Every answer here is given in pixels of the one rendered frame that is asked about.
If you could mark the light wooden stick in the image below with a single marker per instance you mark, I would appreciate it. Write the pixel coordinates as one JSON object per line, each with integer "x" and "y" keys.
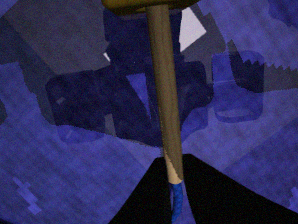
{"x": 161, "y": 50}

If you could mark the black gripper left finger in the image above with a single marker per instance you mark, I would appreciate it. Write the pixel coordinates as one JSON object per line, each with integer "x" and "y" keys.
{"x": 150, "y": 201}

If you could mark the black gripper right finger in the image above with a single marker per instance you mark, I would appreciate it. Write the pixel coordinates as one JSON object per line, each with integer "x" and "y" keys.
{"x": 214, "y": 198}

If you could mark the yellow wooden block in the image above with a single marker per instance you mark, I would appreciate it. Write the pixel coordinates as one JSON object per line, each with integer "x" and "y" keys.
{"x": 133, "y": 7}

